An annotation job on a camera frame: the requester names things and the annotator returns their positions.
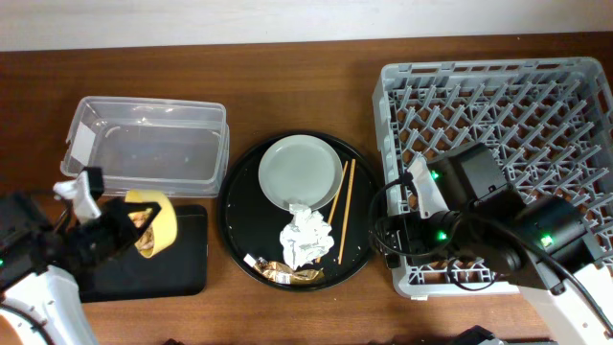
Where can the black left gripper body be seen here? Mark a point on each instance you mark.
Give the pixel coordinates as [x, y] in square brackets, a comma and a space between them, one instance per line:
[111, 222]

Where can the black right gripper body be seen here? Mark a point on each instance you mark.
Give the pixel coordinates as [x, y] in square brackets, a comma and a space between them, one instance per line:
[392, 235]

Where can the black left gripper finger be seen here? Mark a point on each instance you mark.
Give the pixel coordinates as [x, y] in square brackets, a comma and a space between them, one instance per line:
[125, 236]
[150, 209]

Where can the wooden chopstick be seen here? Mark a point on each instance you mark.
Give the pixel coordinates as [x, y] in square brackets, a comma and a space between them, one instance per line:
[346, 213]
[335, 200]

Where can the grey plate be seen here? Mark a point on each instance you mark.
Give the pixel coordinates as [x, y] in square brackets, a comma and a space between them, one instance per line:
[300, 169]

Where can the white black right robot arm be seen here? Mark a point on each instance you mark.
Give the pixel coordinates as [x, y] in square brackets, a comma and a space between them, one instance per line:
[459, 207]

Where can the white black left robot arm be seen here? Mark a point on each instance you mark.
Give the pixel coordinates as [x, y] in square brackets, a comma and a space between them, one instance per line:
[40, 263]

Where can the grey dishwasher rack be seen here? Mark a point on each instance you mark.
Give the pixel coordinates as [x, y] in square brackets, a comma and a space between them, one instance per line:
[547, 123]

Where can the peanut shells and rice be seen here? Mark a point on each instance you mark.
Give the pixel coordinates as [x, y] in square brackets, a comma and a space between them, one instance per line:
[146, 242]

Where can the black rectangular tray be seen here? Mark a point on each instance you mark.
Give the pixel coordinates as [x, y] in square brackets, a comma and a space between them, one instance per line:
[179, 270]

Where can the clear plastic bin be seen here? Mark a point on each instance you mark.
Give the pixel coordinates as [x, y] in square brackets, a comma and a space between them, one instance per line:
[180, 148]

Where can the crumpled white paper napkin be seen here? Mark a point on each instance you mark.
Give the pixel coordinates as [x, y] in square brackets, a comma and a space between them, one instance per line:
[306, 238]

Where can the round black tray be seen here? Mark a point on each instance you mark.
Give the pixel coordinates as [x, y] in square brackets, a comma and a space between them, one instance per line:
[249, 223]

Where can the gold coffee sachet wrapper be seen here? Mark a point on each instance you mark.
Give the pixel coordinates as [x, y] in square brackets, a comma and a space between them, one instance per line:
[283, 274]

